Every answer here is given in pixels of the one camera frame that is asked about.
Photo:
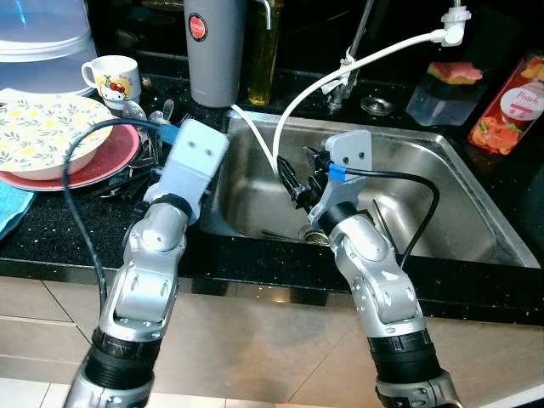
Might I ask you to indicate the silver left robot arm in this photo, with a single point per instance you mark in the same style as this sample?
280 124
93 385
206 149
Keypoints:
144 280

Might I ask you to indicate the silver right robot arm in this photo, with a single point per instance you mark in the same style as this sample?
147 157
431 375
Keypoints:
382 280

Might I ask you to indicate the metal sink drain strainer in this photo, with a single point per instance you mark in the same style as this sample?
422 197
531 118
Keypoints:
314 238

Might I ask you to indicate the round metal hole cap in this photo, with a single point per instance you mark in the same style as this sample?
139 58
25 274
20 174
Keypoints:
376 105

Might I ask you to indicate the metal faucet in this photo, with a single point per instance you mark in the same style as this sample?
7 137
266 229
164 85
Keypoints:
344 85

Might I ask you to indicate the glass oil bottle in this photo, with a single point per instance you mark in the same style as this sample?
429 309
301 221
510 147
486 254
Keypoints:
263 59

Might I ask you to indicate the grey thermos bottle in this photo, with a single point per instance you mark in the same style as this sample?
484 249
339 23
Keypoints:
217 68

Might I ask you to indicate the beige cabinet front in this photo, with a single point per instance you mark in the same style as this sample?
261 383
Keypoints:
255 340

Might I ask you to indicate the stainless steel sink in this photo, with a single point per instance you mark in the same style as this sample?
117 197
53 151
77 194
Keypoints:
459 195

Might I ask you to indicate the clear plastic sponge box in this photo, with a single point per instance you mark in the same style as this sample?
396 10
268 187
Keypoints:
442 106

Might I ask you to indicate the pink plate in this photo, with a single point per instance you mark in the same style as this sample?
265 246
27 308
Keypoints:
119 153

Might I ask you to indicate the pink yellow sponge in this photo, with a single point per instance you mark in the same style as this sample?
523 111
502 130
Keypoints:
455 72

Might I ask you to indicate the white cartoon mug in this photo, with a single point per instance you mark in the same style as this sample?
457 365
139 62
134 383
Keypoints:
115 76

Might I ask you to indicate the white floral bowl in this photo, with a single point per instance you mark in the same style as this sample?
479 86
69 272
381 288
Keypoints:
42 132

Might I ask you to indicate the blue cloth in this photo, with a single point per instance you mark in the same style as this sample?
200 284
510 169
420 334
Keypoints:
13 208

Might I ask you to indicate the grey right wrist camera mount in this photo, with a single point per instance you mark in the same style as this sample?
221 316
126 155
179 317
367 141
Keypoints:
350 149

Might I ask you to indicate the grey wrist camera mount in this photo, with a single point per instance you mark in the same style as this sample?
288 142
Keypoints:
191 157
350 149

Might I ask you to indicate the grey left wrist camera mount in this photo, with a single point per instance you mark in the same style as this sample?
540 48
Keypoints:
191 157

